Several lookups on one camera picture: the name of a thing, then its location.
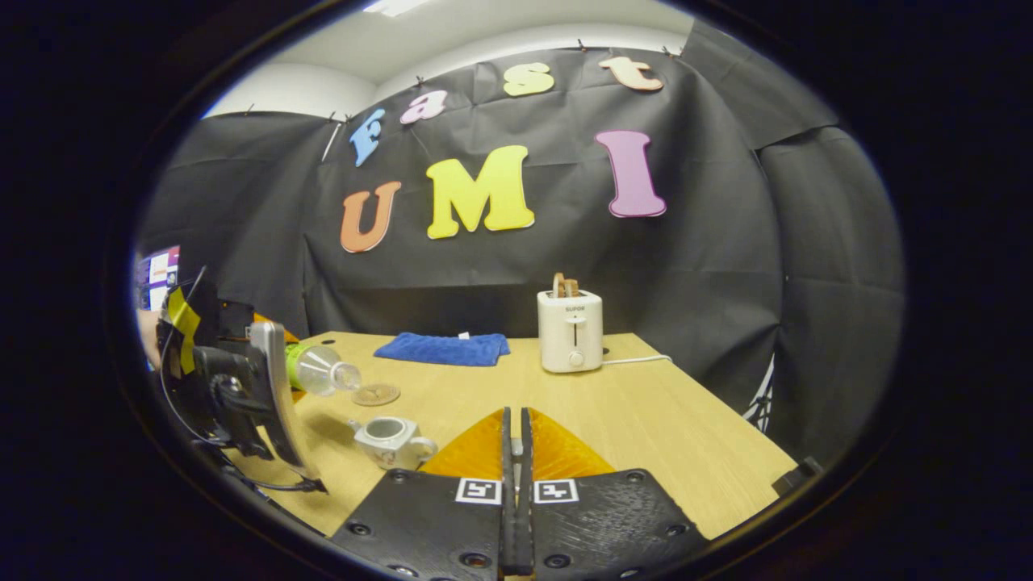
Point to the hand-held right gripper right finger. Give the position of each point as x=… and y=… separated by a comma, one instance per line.
x=605, y=524

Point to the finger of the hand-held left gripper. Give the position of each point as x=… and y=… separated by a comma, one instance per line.
x=278, y=387
x=270, y=319

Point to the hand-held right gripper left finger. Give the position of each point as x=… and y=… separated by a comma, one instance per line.
x=436, y=524

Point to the green label water bottle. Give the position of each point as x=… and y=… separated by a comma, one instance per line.
x=319, y=369

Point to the white teacup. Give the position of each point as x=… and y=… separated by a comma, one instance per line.
x=387, y=444

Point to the round wooden coaster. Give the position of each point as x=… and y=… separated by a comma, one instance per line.
x=377, y=394

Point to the white teacup lid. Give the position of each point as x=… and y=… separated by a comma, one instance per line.
x=517, y=452

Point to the computer monitor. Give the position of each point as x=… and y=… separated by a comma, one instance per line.
x=160, y=274

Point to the blue folded cloth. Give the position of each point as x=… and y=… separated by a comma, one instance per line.
x=444, y=349

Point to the white toaster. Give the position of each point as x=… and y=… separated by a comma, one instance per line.
x=570, y=331

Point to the small black block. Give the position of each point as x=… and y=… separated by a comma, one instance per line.
x=797, y=474

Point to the black backdrop cloth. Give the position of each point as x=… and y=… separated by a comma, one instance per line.
x=710, y=282

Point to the ceiling light panel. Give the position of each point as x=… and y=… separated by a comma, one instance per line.
x=394, y=6

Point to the white metal frame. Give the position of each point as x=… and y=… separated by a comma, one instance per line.
x=760, y=399

